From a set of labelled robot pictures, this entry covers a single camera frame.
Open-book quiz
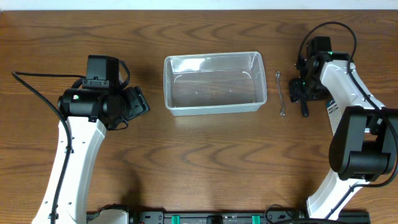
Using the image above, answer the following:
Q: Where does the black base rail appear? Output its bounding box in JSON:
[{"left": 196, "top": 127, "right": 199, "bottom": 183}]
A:
[{"left": 86, "top": 204, "right": 371, "bottom": 224}]

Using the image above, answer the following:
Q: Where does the blue white cardboard box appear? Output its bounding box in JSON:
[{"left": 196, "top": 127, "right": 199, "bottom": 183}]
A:
[{"left": 326, "top": 100, "right": 341, "bottom": 135}]

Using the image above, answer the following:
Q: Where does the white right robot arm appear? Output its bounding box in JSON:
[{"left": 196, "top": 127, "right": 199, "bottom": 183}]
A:
[{"left": 289, "top": 36, "right": 397, "bottom": 220}]

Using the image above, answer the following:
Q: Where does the clear plastic container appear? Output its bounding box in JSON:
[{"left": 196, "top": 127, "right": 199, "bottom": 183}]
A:
[{"left": 164, "top": 52, "right": 267, "bottom": 116}]

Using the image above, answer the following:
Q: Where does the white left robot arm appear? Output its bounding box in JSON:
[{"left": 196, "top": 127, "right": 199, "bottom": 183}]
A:
[{"left": 33, "top": 55, "right": 150, "bottom": 223}]

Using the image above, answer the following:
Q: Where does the silver double ended wrench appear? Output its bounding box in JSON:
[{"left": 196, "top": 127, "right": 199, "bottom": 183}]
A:
[{"left": 275, "top": 71, "right": 285, "bottom": 116}]

